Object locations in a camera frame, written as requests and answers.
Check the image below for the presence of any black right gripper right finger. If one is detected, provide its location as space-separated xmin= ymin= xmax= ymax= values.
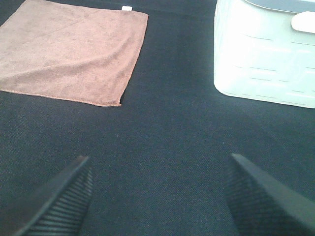
xmin=225 ymin=153 xmax=315 ymax=236

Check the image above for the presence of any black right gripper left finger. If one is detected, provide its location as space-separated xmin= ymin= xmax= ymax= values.
xmin=0 ymin=156 xmax=93 ymax=236

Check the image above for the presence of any brown microfiber towel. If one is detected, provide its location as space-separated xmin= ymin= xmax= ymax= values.
xmin=0 ymin=0 xmax=148 ymax=107

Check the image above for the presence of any black table cover cloth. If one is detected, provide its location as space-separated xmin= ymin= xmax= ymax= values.
xmin=0 ymin=0 xmax=315 ymax=236

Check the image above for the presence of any white plastic basket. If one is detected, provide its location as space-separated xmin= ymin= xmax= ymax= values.
xmin=214 ymin=0 xmax=315 ymax=108

